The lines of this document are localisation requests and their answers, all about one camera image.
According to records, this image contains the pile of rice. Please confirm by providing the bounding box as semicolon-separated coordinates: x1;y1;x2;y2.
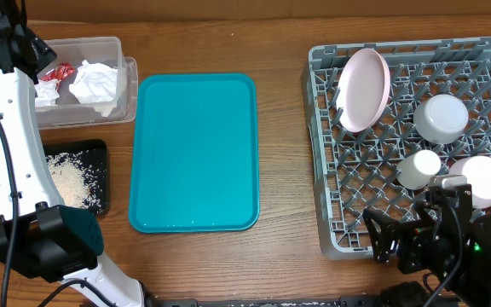
47;151;101;209

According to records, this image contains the clear plastic bin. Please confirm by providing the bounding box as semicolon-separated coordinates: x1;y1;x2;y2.
36;37;138;129

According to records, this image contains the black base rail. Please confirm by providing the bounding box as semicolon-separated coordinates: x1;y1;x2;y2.
147;295;381;307

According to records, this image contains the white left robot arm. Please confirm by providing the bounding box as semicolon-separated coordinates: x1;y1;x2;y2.
0;14;153;306

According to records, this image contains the white napkin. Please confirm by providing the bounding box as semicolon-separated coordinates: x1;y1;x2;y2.
68;60;118;117

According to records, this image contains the pink bowl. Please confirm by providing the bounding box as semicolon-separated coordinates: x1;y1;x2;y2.
449;156;491;209

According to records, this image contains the pink plate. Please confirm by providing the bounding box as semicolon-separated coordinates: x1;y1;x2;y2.
336;49;391;133

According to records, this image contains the black tray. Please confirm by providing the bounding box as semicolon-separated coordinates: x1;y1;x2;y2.
17;139;109;216

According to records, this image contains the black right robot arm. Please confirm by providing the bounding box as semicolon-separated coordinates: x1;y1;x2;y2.
362;184;491;306

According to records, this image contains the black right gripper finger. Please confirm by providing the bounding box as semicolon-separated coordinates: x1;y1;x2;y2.
425;183;472;222
362;207;399;263

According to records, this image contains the grey plastic dishwasher rack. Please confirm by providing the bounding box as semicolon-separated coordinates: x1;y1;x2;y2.
301;37;491;260

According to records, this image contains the grey bowl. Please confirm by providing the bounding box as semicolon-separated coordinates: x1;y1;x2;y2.
413;94;469;145

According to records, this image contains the small white tissue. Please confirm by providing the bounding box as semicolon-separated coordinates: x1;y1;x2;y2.
35;79;60;107

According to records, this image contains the red wrapper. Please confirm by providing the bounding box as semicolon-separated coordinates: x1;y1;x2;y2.
40;62;75;82

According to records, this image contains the teal serving tray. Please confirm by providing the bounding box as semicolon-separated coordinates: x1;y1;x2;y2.
129;72;260;234

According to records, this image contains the pale green cup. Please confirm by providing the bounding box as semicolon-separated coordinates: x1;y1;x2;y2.
396;149;442;190

